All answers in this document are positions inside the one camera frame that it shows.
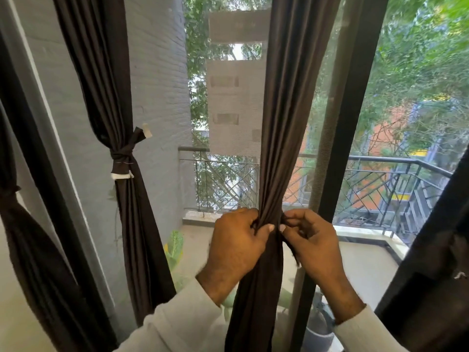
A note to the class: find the person's right hand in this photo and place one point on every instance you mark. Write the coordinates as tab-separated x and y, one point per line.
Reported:
322	252

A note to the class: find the person's left hand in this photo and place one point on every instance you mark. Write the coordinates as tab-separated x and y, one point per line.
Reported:
234	249

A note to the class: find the dark brown curtain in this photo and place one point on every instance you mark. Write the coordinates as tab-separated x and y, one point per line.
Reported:
99	69
432	289
293	87
36	271

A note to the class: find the person's right forearm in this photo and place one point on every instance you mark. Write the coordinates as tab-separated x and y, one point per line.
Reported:
366	337

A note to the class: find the person's left forearm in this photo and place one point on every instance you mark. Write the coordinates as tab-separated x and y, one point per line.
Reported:
172	326

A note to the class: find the rubber plant in grey pot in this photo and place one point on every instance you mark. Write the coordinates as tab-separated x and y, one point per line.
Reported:
317	337

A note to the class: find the black metal balcony railing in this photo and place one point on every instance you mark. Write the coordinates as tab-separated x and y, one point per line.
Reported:
384	158

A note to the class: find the orange brick building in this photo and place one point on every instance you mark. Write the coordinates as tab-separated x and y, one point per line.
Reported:
384	131

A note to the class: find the large grey paper notice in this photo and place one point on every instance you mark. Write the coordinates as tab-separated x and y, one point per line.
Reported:
234	106

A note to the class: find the small grey paper notice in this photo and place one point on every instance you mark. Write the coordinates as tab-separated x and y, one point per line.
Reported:
238	27

